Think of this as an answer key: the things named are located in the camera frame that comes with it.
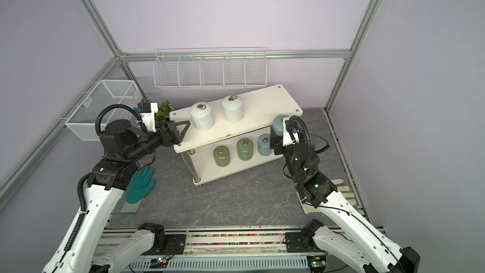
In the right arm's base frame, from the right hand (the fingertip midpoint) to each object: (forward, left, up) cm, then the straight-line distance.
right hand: (284, 125), depth 67 cm
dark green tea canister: (+1, +25, -22) cm, 33 cm away
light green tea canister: (+4, +15, -22) cm, 27 cm away
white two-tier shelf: (+5, +22, -22) cm, 32 cm away
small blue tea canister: (+6, +6, -21) cm, 23 cm away
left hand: (-1, +35, +3) cm, 36 cm away
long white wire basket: (+44, +33, -5) cm, 55 cm away
